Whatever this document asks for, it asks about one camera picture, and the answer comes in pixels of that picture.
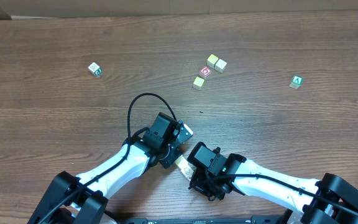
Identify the yellow G wooden block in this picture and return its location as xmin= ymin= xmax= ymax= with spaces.
xmin=181 ymin=166 xmax=194 ymax=181

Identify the cream E wooden block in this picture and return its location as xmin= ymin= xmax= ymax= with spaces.
xmin=175 ymin=155 xmax=188 ymax=169

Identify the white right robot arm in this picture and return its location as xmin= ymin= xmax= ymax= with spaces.
xmin=188 ymin=142 xmax=358 ymax=223

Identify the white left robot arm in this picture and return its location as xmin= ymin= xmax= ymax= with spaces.
xmin=29 ymin=113 xmax=194 ymax=223

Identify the pale yellow wooden block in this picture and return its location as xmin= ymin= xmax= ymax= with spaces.
xmin=193 ymin=77 xmax=204 ymax=90

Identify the red top wooden block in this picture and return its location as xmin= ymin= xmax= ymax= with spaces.
xmin=199 ymin=66 xmax=212 ymax=80

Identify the yellow top wooden block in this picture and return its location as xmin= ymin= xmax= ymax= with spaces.
xmin=206 ymin=54 xmax=219 ymax=68

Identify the plain cream wooden block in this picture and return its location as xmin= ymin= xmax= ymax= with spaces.
xmin=214 ymin=58 xmax=227 ymax=73

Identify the green letter wooden block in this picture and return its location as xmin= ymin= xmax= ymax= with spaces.
xmin=88 ymin=62 xmax=102 ymax=77

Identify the green A wooden block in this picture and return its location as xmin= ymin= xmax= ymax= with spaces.
xmin=289 ymin=75 xmax=303 ymax=89

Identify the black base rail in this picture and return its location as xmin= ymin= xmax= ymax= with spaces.
xmin=117 ymin=215 xmax=282 ymax=224

